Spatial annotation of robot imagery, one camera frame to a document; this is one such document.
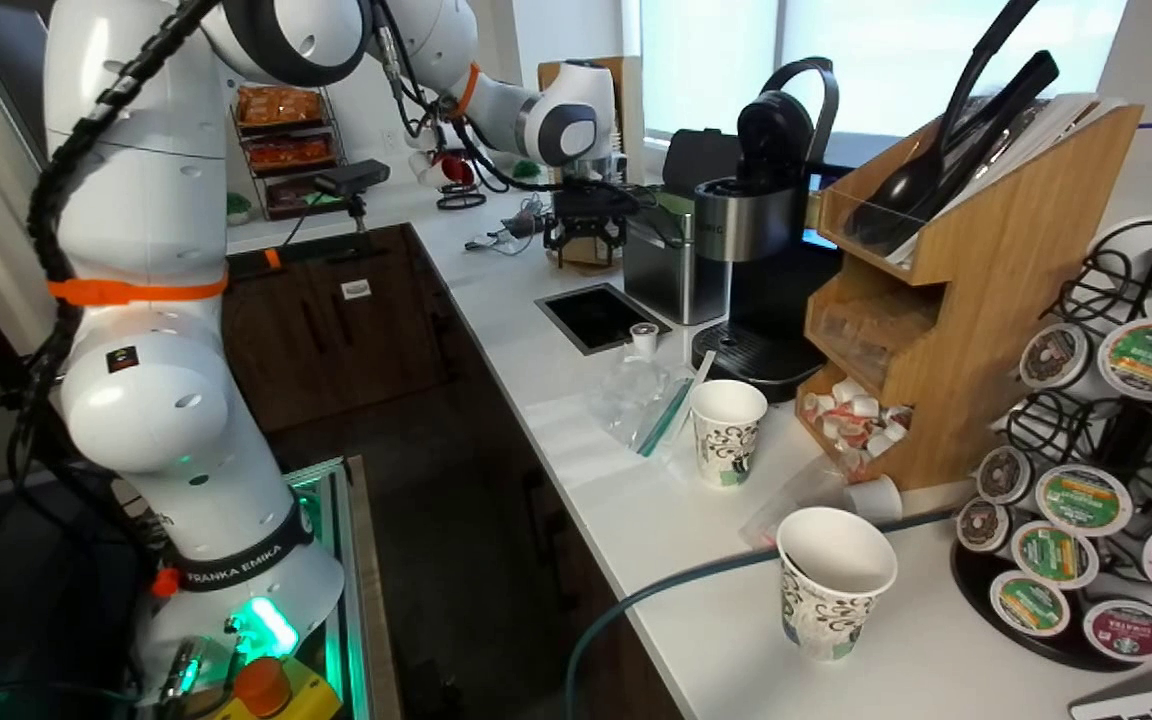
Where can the black silver pod coffee machine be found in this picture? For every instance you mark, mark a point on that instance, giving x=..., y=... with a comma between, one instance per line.
x=769, y=243

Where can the white cabinet label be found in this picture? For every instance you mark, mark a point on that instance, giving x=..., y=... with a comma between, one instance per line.
x=358, y=291

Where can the grey hinged bin lid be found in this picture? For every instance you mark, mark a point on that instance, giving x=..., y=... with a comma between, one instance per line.
x=702, y=160

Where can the stainless steel countertop bin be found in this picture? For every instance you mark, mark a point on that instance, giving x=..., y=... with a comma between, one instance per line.
x=678, y=275

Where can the green lit robot base platform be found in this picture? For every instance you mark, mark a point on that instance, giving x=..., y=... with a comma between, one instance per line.
x=317, y=561

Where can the snack shelf rack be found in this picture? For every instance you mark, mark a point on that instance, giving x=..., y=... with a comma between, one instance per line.
x=283, y=147

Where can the pile of creamer cups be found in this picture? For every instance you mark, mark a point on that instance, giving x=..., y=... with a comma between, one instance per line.
x=858, y=423

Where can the dark lid coffee pod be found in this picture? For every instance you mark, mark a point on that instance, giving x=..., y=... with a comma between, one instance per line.
x=1002, y=475
x=980, y=526
x=1054, y=357

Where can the yellow emergency stop button box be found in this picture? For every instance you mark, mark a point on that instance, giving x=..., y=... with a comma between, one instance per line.
x=269, y=688

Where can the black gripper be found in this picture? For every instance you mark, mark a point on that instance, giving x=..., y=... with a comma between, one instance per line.
x=593, y=202

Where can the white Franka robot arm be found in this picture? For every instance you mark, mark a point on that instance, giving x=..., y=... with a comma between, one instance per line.
x=137, y=160

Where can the patterned paper cup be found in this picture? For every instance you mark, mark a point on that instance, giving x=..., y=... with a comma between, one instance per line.
x=835, y=584
x=729, y=438

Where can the white single coffee pod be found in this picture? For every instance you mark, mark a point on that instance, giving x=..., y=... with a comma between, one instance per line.
x=646, y=336

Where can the black utensils bundle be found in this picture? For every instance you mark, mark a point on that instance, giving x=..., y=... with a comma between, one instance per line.
x=958, y=133

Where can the wooden condiment organizer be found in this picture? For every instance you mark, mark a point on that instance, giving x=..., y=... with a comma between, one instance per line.
x=988, y=307

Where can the dark wooden cabinet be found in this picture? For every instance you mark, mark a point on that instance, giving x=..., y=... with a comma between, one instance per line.
x=339, y=344

